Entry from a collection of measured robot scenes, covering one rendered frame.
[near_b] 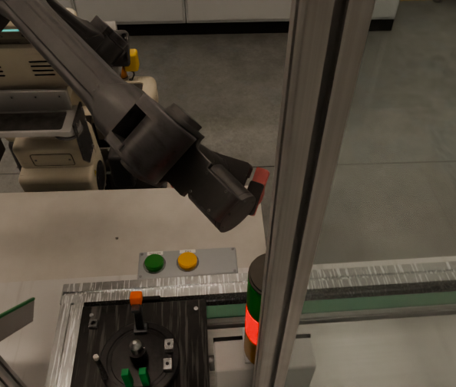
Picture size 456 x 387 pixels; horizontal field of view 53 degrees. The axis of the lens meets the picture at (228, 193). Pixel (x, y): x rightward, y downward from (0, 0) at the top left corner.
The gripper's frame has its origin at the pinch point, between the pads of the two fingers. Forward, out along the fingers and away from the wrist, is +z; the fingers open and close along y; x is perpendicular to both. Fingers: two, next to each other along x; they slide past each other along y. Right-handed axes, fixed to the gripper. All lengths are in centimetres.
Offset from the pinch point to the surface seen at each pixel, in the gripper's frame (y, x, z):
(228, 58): 130, -103, 223
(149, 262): 19.5, 19.3, 18.5
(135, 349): 7.3, 30.5, 2.3
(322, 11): -21, -5, -49
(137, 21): 203, -109, 204
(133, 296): 11.9, 23.0, 3.7
